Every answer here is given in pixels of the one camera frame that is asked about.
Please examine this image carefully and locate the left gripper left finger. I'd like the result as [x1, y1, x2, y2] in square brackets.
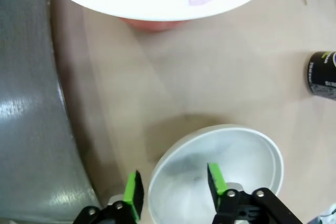
[73, 170, 144, 224]

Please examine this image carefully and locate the red plastic cup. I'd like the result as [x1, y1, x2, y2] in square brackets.
[41, 0, 278, 33]

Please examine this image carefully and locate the white bowl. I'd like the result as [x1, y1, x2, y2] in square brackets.
[148, 124, 285, 224]

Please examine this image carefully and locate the black drink can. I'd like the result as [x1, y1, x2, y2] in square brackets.
[306, 50, 336, 96]

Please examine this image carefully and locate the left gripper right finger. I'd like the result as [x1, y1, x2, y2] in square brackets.
[206, 163, 303, 224]

